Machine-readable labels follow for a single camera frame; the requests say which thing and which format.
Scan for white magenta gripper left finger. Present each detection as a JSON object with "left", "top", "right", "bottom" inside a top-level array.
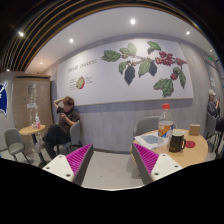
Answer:
[{"left": 44, "top": 144, "right": 93, "bottom": 186}]

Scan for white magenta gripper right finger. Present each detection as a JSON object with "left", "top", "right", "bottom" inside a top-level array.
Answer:
[{"left": 132, "top": 143, "right": 182, "bottom": 185}]

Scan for white paper packet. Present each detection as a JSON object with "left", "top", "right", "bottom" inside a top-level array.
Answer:
[{"left": 134, "top": 133, "right": 168, "bottom": 150}]

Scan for black mug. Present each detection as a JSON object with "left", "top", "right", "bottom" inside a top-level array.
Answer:
[{"left": 169, "top": 130, "right": 186, "bottom": 152}]

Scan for seated person in black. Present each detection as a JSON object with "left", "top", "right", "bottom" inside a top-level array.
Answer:
[{"left": 34, "top": 96, "right": 80, "bottom": 159}]

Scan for grey chair under person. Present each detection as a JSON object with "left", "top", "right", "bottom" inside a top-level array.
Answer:
[{"left": 62, "top": 121, "right": 82, "bottom": 150}]

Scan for grey chair behind table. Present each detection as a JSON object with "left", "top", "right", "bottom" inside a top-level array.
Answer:
[{"left": 133, "top": 115, "right": 179, "bottom": 141}]

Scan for red round coaster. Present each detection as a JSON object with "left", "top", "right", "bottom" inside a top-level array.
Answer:
[{"left": 186, "top": 141, "right": 196, "bottom": 148}]

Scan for plastic bottle red cap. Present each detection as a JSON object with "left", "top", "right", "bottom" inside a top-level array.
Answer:
[{"left": 158, "top": 103, "right": 174, "bottom": 138}]

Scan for items on small table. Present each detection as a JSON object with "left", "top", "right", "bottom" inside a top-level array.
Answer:
[{"left": 32, "top": 113, "right": 41, "bottom": 129}]

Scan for brown cardboard box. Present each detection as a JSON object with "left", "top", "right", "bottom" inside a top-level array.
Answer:
[{"left": 189, "top": 124, "right": 200, "bottom": 136}]

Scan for small round wooden table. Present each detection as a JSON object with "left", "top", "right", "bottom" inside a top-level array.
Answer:
[{"left": 20, "top": 125, "right": 46, "bottom": 166}]

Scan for grey chair at left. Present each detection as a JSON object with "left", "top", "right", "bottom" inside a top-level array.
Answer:
[{"left": 4, "top": 128, "right": 25, "bottom": 160}]

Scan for person with white cap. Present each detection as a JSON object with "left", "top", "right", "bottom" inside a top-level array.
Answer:
[{"left": 207, "top": 89, "right": 220, "bottom": 119}]

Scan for wooden wall panel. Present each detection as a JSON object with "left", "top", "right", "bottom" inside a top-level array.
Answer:
[{"left": 12, "top": 74, "right": 54, "bottom": 142}]

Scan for coffee plant wall poster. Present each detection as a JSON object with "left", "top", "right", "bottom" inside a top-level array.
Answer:
[{"left": 57, "top": 39, "right": 194, "bottom": 106}]

